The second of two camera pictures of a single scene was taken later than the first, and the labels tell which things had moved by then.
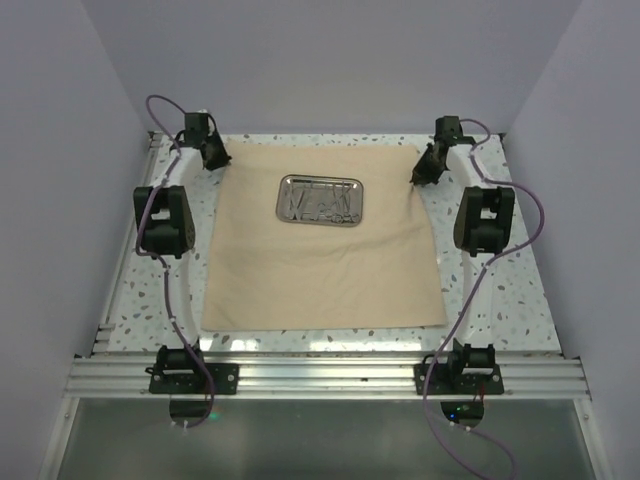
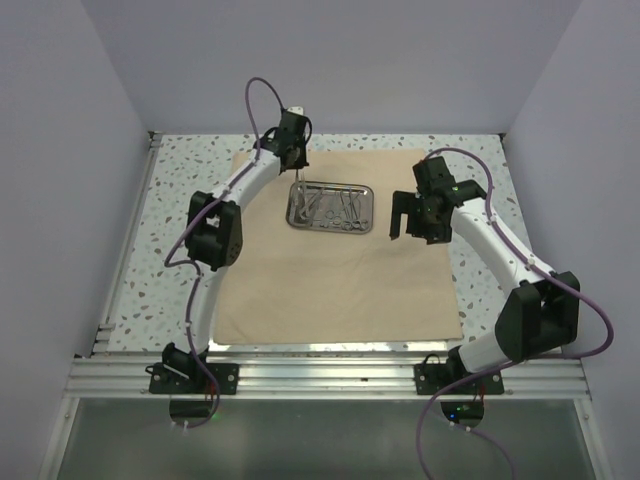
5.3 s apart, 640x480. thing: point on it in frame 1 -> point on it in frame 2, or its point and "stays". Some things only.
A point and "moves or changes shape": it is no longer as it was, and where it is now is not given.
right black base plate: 458,379 stays
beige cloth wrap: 267,274 moves or changes shape
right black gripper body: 430,169 -> 433,229
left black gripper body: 218,154 -> 300,161
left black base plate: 193,378 stays
